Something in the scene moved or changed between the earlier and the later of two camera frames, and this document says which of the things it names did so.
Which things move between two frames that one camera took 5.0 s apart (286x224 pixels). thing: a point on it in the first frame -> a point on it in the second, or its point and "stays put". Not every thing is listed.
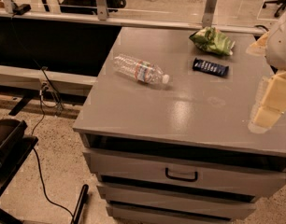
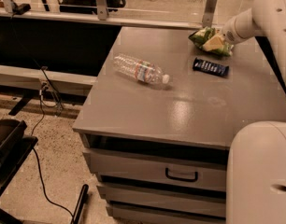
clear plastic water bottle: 140,70 stays put
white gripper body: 280,44 -> 229,34
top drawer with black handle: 191,173 stays put
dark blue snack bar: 208,67 stays put
